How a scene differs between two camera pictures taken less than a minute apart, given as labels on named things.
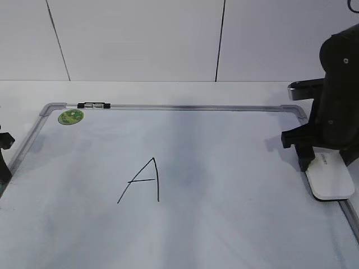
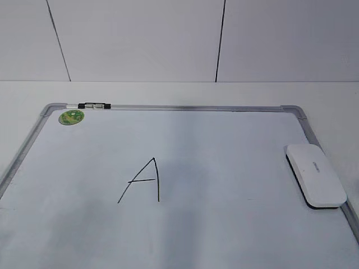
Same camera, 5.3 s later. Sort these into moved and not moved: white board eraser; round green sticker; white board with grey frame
Moved: white board eraser
Not moved: white board with grey frame; round green sticker
